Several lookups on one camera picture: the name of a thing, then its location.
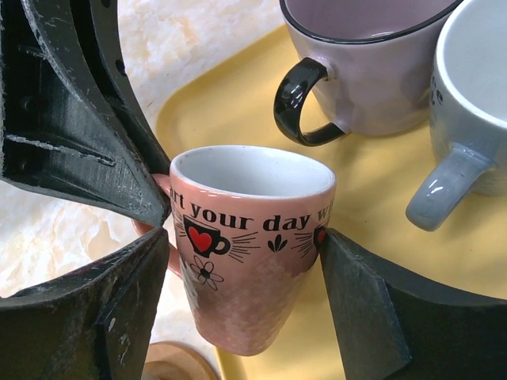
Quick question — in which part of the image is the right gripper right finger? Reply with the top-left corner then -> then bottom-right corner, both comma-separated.
318,229 -> 506,379

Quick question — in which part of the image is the grey-white mug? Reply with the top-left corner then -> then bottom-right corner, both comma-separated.
406,0 -> 506,231

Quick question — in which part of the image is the pink mug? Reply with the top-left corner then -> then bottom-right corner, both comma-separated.
156,145 -> 336,356

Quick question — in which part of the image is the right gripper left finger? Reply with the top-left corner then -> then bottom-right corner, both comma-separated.
1,227 -> 169,379

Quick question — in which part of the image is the purple mug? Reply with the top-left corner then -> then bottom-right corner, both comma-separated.
273,0 -> 457,146

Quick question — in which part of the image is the light wooden coaster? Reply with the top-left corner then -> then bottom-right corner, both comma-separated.
141,341 -> 219,380

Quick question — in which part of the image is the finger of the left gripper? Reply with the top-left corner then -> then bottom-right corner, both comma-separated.
1,1 -> 170,226

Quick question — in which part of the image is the yellow tray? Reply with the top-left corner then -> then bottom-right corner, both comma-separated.
156,27 -> 506,379

